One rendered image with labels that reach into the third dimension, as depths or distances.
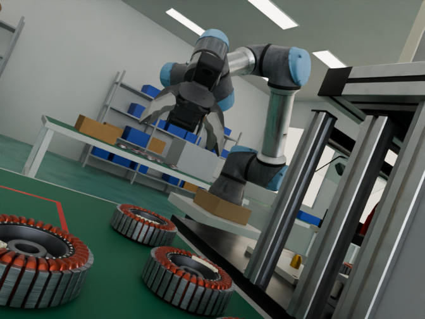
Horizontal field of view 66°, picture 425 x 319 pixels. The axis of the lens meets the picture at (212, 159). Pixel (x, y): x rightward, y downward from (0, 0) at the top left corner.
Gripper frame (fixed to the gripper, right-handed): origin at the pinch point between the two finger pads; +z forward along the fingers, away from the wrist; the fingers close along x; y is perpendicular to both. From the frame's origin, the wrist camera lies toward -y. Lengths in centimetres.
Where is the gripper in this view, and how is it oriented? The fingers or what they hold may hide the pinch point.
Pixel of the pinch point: (181, 138)
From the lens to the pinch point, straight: 57.3
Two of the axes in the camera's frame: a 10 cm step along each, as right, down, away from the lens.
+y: -3.7, 5.4, 7.6
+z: -1.9, 7.5, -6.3
